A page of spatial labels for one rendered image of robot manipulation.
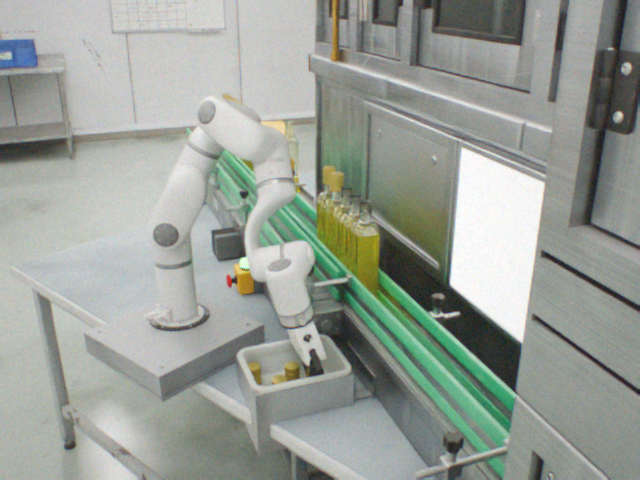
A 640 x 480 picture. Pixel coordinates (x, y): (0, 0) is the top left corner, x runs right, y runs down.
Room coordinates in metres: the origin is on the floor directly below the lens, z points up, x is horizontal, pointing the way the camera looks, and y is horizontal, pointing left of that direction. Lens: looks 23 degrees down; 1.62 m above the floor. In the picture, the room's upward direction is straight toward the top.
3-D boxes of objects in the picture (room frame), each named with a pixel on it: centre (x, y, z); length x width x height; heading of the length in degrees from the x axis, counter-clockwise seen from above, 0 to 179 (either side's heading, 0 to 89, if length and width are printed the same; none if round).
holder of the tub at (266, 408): (1.22, 0.04, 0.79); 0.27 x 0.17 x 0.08; 110
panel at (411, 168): (1.32, -0.28, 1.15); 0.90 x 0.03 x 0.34; 20
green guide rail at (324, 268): (2.23, 0.26, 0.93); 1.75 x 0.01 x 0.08; 20
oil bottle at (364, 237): (1.42, -0.10, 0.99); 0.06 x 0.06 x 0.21; 21
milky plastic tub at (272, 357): (1.21, 0.06, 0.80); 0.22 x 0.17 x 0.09; 110
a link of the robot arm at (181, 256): (1.46, 0.37, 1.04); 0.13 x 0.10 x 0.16; 9
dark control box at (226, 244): (2.00, 0.32, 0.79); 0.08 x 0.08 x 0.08; 20
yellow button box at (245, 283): (1.74, 0.22, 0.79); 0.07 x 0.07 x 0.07; 20
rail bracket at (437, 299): (1.20, -0.26, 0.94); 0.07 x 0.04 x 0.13; 110
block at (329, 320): (1.36, -0.01, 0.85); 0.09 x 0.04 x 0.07; 110
